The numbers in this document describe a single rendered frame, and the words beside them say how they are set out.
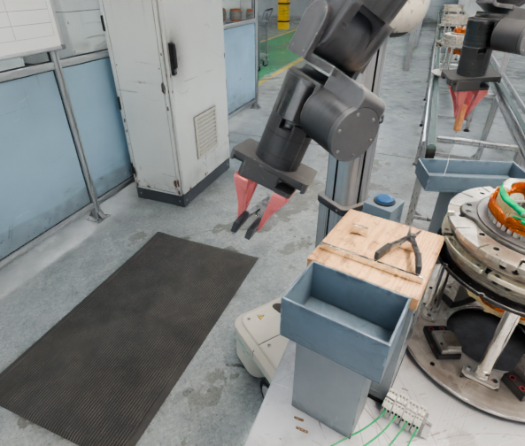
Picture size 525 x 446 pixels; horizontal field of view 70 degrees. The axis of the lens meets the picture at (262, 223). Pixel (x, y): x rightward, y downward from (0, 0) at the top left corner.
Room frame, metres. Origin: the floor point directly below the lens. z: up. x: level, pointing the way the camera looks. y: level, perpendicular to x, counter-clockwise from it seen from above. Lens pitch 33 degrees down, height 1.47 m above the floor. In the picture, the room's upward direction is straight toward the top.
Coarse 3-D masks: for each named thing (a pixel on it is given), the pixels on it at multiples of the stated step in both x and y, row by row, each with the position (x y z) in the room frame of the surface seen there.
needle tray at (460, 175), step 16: (432, 160) 0.94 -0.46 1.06; (464, 160) 0.94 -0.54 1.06; (480, 160) 0.93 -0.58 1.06; (432, 176) 0.84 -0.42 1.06; (448, 176) 0.84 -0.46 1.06; (464, 176) 0.84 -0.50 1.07; (480, 176) 0.92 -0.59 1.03; (496, 176) 0.92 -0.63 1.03; (512, 176) 0.90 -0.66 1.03; (448, 192) 0.87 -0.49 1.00; (432, 224) 0.91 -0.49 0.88
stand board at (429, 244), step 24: (360, 216) 0.65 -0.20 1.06; (336, 240) 0.57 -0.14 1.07; (360, 240) 0.57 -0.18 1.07; (384, 240) 0.57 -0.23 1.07; (432, 240) 0.57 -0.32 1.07; (336, 264) 0.50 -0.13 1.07; (360, 264) 0.50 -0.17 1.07; (408, 264) 0.50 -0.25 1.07; (432, 264) 0.50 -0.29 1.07; (408, 288) 0.44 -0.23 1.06
